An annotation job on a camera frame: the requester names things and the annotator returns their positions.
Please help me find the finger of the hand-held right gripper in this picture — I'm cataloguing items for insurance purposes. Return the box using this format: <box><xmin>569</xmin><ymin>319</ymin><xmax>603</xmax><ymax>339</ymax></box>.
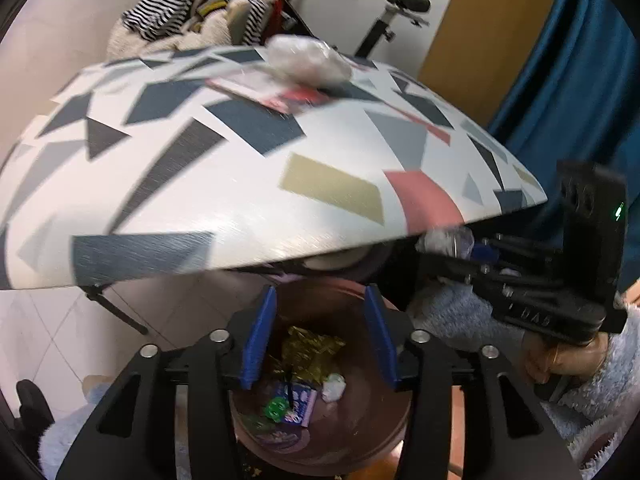
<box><xmin>472</xmin><ymin>232</ymin><xmax>566</xmax><ymax>268</ymax></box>
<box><xmin>462</xmin><ymin>265</ymin><xmax>566</xmax><ymax>306</ymax></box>

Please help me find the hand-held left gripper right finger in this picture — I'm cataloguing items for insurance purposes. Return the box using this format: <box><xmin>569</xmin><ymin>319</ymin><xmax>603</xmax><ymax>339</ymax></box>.
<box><xmin>364</xmin><ymin>284</ymin><xmax>583</xmax><ymax>480</ymax></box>

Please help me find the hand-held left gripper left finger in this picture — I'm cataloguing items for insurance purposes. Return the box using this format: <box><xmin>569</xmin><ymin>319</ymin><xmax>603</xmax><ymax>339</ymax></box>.
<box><xmin>56</xmin><ymin>285</ymin><xmax>278</xmax><ymax>480</ymax></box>

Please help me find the gold foil wrapper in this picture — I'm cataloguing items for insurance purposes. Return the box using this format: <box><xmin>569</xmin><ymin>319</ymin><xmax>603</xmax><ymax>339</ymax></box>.
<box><xmin>281</xmin><ymin>326</ymin><xmax>347</xmax><ymax>383</ymax></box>

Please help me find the white tissue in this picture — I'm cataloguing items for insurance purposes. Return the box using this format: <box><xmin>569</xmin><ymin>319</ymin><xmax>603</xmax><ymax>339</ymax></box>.
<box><xmin>321</xmin><ymin>372</ymin><xmax>347</xmax><ymax>403</ymax></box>

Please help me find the small plastic wrap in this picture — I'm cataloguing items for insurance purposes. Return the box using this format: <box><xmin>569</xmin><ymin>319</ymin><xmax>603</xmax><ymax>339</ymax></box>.
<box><xmin>415</xmin><ymin>226</ymin><xmax>476</xmax><ymax>258</ymax></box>

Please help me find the blue packet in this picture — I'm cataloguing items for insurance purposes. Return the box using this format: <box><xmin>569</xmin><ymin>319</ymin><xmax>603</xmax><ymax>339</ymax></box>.
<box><xmin>282</xmin><ymin>380</ymin><xmax>319</xmax><ymax>428</ymax></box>

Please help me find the brown round bin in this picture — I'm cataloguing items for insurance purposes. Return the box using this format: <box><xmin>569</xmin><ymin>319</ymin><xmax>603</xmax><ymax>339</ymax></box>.
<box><xmin>227</xmin><ymin>277</ymin><xmax>416</xmax><ymax>466</ymax></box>

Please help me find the red and white wrapper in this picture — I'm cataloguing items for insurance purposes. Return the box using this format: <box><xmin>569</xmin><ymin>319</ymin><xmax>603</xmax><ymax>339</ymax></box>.
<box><xmin>207</xmin><ymin>72</ymin><xmax>336</xmax><ymax>116</ymax></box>

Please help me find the clear plastic bag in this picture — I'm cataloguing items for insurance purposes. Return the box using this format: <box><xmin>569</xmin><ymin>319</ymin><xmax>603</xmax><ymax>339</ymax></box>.
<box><xmin>265</xmin><ymin>35</ymin><xmax>351</xmax><ymax>83</ymax></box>

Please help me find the person's right forearm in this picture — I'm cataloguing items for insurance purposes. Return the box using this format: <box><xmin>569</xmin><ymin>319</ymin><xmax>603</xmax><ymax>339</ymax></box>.
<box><xmin>542</xmin><ymin>292</ymin><xmax>640</xmax><ymax>441</ymax></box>

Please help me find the person's right hand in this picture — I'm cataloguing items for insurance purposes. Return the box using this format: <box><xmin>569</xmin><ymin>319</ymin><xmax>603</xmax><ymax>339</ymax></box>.
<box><xmin>522</xmin><ymin>330</ymin><xmax>611</xmax><ymax>386</ymax></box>

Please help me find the person's right leg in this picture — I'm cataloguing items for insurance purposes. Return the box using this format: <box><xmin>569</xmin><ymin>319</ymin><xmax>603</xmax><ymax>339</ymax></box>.
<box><xmin>410</xmin><ymin>285</ymin><xmax>526</xmax><ymax>356</ymax></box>

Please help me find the person's leg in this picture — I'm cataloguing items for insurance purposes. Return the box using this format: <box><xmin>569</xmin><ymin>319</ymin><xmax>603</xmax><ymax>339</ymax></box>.
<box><xmin>410</xmin><ymin>285</ymin><xmax>526</xmax><ymax>356</ymax></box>
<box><xmin>37</xmin><ymin>385</ymin><xmax>116</xmax><ymax>480</ymax></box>

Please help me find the black table leg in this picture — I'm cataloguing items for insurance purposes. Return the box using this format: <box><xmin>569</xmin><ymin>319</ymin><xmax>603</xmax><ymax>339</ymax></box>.
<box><xmin>82</xmin><ymin>282</ymin><xmax>148</xmax><ymax>336</ymax></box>

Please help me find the blue curtain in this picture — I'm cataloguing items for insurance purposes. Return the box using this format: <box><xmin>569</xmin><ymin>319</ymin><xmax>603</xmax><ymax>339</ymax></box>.
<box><xmin>487</xmin><ymin>0</ymin><xmax>640</xmax><ymax>296</ymax></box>

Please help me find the person's left leg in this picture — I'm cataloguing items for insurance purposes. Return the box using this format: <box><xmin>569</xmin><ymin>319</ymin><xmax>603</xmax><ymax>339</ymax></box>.
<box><xmin>37</xmin><ymin>385</ymin><xmax>116</xmax><ymax>480</ymax></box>

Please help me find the brown wooden panel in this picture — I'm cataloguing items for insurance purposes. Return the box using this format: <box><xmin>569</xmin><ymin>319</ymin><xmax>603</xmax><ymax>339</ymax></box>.
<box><xmin>419</xmin><ymin>0</ymin><xmax>566</xmax><ymax>128</ymax></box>

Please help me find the black shoe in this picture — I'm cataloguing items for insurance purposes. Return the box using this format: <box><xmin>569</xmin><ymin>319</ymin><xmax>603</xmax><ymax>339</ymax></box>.
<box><xmin>15</xmin><ymin>379</ymin><xmax>55</xmax><ymax>433</ymax></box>

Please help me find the black exercise bike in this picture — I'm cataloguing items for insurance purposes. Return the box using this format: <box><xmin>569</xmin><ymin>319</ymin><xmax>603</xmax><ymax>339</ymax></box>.
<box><xmin>272</xmin><ymin>0</ymin><xmax>432</xmax><ymax>58</ymax></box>

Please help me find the striped clothes pile on chair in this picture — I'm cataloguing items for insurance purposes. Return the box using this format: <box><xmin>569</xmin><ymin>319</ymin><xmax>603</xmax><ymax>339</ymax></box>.
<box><xmin>106</xmin><ymin>0</ymin><xmax>281</xmax><ymax>58</ymax></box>

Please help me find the yellow and black strap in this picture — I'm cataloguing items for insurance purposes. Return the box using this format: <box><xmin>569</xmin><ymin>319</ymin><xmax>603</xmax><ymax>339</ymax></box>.
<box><xmin>192</xmin><ymin>2</ymin><xmax>233</xmax><ymax>23</ymax></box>

